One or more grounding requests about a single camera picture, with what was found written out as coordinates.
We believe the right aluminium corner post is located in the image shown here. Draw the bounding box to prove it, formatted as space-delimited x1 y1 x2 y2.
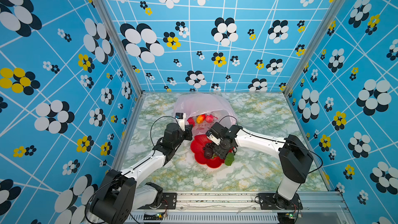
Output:
284 0 346 98

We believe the red flower-shaped plate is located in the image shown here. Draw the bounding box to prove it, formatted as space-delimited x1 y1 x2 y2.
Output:
190 134 236 169

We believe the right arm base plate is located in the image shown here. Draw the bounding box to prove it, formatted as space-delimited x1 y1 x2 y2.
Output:
256 193 303 211

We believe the pink plastic bag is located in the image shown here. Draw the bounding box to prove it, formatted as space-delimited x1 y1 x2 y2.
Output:
172 93 237 136

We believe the green leaf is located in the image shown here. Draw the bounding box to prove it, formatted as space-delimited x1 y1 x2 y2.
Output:
224 152 235 166

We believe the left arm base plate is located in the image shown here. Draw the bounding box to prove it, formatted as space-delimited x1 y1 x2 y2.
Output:
138 192 178 210

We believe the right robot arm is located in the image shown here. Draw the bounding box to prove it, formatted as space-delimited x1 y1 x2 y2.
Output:
205 122 321 209

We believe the pink red apple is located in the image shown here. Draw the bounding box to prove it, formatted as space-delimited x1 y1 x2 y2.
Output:
205 115 215 123

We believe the yellow red mango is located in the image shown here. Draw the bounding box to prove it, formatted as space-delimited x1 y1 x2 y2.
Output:
196 114 206 124

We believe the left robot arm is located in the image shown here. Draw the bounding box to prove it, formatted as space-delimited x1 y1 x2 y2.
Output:
85 122 193 224

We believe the aluminium corner post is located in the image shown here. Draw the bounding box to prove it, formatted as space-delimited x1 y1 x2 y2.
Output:
284 0 346 98
94 0 143 98

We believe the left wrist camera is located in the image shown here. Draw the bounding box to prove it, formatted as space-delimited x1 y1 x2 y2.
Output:
175 113 186 132

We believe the left aluminium corner post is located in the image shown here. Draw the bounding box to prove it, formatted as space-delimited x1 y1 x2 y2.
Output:
94 0 143 98

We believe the aluminium front rail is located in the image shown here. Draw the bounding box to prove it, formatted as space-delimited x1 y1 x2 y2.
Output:
83 190 355 224

